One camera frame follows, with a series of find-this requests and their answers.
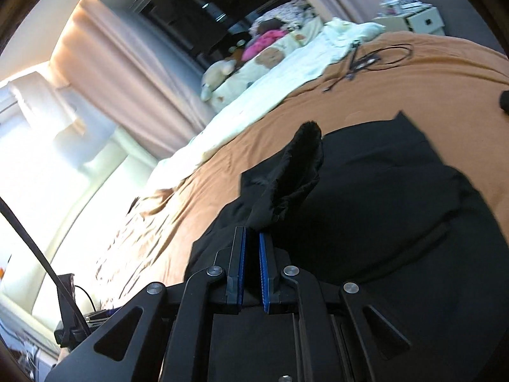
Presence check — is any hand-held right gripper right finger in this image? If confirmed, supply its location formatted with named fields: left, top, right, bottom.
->
left=258, top=232, right=462, bottom=382

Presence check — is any dark window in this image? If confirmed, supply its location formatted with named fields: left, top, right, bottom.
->
left=99, top=0, right=303, bottom=69

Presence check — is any black garment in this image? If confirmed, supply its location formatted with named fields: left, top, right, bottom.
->
left=185, top=110, right=509, bottom=382

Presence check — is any thick black cable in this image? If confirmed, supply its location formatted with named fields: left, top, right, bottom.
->
left=0, top=197, right=86, bottom=327

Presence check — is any bear print cream pillow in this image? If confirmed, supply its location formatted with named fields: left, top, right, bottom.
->
left=211, top=18, right=324, bottom=112

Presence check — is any floral cloth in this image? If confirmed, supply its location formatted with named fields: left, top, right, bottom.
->
left=254, top=0, right=319, bottom=32

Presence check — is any brown bed sheet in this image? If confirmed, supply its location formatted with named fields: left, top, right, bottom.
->
left=95, top=30, right=509, bottom=307

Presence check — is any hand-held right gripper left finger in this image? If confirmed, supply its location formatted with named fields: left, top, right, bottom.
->
left=44, top=226, right=248, bottom=382

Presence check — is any pink cloth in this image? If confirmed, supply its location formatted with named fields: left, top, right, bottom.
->
left=242, top=29, right=291, bottom=60

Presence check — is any cream blanket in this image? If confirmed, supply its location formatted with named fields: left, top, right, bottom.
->
left=149, top=18, right=386, bottom=192

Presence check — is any white nightstand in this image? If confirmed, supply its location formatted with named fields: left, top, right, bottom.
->
left=373, top=2, right=447, bottom=37

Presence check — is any cream stuffed toy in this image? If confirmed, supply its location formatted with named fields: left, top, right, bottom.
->
left=200, top=59, right=240, bottom=103

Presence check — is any tangled black cable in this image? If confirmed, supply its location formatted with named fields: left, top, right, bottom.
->
left=322, top=42, right=414, bottom=93

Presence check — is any thin black cable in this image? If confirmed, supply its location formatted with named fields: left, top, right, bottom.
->
left=73, top=285, right=98, bottom=313

